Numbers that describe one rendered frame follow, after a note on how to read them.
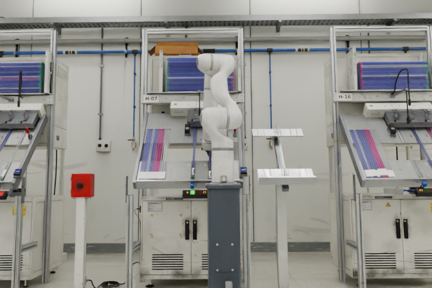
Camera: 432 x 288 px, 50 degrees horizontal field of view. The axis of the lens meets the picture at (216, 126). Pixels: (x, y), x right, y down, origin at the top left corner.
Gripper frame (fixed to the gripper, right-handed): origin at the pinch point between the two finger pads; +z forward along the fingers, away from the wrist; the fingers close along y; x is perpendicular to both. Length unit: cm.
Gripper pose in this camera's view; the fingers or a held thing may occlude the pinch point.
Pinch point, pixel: (210, 153)
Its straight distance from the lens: 313.5
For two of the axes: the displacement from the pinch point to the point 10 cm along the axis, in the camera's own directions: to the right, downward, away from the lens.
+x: 0.0, 7.6, -6.5
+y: -10.0, 0.1, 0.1
